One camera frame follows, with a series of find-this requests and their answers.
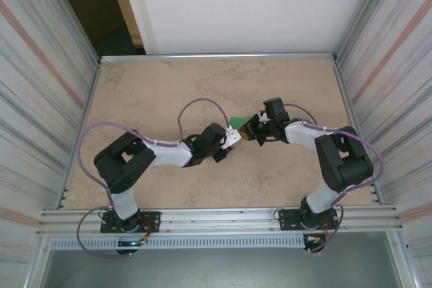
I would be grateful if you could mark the green square paper sheet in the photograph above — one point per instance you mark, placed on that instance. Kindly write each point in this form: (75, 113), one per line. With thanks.
(236, 121)

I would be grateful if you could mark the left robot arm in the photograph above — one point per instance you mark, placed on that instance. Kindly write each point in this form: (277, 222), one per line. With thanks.
(125, 163)

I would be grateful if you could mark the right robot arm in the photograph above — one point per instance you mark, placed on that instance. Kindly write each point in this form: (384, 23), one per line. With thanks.
(351, 166)

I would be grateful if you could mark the grey metal shelf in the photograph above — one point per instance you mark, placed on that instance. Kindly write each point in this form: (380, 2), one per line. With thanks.
(219, 267)

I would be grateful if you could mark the white connector plug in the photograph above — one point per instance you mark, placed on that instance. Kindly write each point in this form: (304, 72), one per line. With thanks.
(312, 239)

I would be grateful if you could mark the small circuit board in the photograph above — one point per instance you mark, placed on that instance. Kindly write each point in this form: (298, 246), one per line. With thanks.
(130, 243)

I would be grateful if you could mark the translucent ribbed side panel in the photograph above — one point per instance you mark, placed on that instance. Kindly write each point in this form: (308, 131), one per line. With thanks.
(33, 65)
(398, 65)

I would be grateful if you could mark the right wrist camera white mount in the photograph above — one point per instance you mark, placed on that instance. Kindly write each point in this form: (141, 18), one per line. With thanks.
(263, 118)

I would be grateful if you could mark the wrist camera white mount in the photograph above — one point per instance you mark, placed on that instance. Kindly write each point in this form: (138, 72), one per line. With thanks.
(233, 138)
(263, 118)

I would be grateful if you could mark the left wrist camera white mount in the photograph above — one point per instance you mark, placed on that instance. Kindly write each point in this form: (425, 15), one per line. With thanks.
(233, 138)

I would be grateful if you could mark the wide aluminium mounting rail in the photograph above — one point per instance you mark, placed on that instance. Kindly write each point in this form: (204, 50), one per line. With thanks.
(219, 220)

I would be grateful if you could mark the short aluminium table edge rail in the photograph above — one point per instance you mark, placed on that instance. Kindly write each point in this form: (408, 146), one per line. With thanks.
(341, 79)
(96, 75)

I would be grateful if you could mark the long aluminium table edge rail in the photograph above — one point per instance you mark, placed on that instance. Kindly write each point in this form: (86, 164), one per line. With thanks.
(219, 56)

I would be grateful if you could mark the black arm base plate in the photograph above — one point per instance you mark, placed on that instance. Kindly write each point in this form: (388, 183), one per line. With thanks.
(286, 220)
(153, 220)

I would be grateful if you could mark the white door frame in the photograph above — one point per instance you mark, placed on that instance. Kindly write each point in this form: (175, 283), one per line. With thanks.
(141, 15)

